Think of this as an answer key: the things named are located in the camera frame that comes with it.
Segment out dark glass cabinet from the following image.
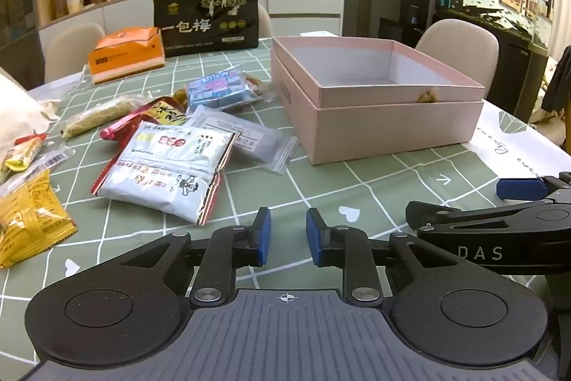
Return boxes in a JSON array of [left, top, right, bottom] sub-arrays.
[[0, 0, 41, 91]]

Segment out orange cardboard box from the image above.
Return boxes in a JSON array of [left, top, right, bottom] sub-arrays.
[[87, 27, 165, 85]]

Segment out large yellow snack packet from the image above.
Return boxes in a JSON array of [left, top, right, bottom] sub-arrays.
[[0, 169, 79, 269]]

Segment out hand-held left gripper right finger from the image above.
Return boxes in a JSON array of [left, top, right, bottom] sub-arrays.
[[305, 208, 451, 310]]

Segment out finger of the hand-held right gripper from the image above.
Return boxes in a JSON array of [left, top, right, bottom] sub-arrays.
[[405, 198, 554, 231], [496, 172, 571, 203]]

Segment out green checkered tablecloth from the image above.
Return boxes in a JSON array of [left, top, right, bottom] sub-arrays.
[[0, 36, 571, 381]]

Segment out beige chair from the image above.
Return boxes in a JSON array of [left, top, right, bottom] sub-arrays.
[[45, 23, 107, 84], [257, 4, 274, 39], [415, 19, 499, 100]]

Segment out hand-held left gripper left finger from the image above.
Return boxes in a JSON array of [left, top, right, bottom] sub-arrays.
[[120, 207, 272, 310]]

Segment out blue purple snack packet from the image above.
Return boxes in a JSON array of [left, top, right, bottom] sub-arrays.
[[185, 66, 273, 111]]

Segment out pink cardboard box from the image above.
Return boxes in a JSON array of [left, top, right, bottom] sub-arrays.
[[270, 36, 486, 166]]

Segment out clear grey zip bag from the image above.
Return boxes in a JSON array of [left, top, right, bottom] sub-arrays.
[[187, 105, 299, 174]]

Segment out large black snack bag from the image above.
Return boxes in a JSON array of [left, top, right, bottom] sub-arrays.
[[153, 0, 259, 59]]

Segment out clear barcode packet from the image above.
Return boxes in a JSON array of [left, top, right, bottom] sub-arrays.
[[0, 146, 72, 196]]

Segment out dark clothing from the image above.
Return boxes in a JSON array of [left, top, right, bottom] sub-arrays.
[[542, 46, 571, 114]]

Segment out black water dispenser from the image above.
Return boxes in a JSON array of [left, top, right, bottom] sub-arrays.
[[378, 0, 431, 49]]

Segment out tan snack clear packet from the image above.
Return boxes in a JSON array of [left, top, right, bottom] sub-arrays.
[[61, 94, 148, 139]]

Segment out white red-edged snack packet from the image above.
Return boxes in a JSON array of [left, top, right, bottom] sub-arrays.
[[91, 121, 240, 225]]

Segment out small yellow red snack packet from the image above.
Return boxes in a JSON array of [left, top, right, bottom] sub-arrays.
[[0, 133, 50, 174]]

